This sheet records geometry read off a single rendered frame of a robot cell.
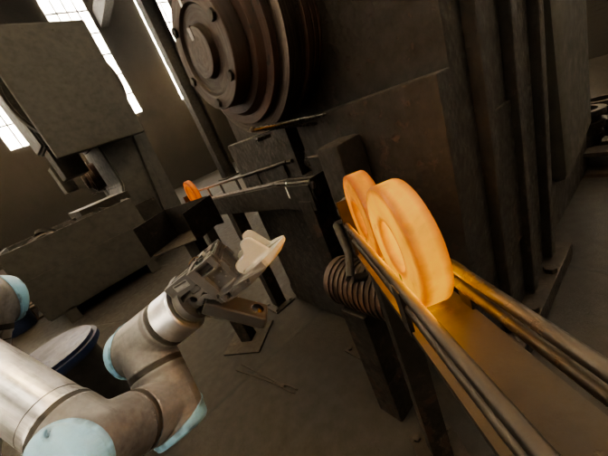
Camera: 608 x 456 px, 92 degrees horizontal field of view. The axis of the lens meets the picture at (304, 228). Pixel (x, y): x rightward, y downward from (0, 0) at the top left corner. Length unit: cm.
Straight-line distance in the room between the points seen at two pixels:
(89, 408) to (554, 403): 49
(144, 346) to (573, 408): 54
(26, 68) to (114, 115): 65
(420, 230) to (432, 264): 3
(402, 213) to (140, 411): 43
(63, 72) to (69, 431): 327
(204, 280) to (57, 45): 327
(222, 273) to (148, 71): 1133
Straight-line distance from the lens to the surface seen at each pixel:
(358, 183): 46
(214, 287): 51
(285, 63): 78
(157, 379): 59
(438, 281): 32
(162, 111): 1145
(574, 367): 27
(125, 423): 51
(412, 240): 29
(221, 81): 89
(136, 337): 59
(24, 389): 58
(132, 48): 1189
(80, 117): 345
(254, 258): 49
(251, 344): 152
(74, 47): 366
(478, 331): 35
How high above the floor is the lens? 90
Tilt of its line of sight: 21 degrees down
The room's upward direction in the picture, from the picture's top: 22 degrees counter-clockwise
